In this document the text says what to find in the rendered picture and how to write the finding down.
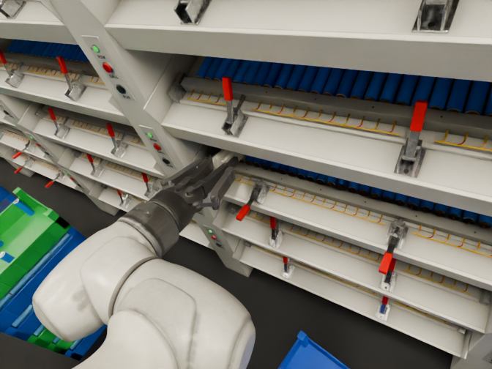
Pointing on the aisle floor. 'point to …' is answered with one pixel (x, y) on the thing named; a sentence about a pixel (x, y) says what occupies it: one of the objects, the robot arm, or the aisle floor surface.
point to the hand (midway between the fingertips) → (228, 157)
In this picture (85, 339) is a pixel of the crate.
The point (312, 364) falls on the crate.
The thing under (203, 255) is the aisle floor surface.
